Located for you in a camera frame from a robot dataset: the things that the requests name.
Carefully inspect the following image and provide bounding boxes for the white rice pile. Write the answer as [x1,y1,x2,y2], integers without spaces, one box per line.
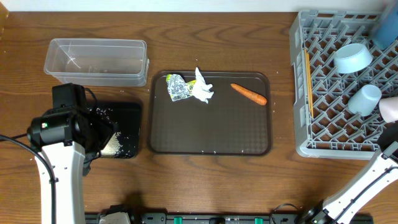
[93,107,137,158]

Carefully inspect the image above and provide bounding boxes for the foil wrapper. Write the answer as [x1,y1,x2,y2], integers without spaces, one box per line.
[166,74,196,101]

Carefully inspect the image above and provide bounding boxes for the white tissue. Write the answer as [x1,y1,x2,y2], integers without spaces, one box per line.
[192,67,214,104]

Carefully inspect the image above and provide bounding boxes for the orange carrot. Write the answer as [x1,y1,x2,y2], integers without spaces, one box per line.
[230,83,267,106]

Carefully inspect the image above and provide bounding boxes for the wooden chopstick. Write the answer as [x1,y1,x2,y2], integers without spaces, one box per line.
[305,49,313,118]
[304,49,313,118]

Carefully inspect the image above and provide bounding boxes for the light blue bowl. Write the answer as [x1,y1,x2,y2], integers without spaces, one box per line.
[333,43,373,74]

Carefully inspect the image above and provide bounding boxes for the light blue cup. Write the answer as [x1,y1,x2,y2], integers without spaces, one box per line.
[348,85,382,116]

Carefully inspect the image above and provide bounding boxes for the dark blue plate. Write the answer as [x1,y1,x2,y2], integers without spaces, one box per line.
[370,0,397,50]

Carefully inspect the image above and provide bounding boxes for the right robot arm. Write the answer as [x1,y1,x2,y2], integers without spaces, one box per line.
[298,124,397,223]

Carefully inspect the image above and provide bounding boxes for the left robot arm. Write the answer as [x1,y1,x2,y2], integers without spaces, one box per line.
[27,83,107,223]

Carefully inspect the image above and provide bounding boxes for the grey dishwasher rack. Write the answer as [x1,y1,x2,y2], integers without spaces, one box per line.
[289,10,397,160]

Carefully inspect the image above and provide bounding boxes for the clear plastic bin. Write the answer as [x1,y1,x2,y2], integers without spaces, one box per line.
[44,39,149,87]

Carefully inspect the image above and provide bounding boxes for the black plastic tray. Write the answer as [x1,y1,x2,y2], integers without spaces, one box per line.
[86,101,142,162]

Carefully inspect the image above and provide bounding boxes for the dark brown serving tray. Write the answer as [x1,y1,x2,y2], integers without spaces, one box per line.
[147,71,272,156]

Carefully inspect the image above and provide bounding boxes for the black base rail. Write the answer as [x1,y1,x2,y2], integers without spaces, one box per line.
[83,203,374,224]

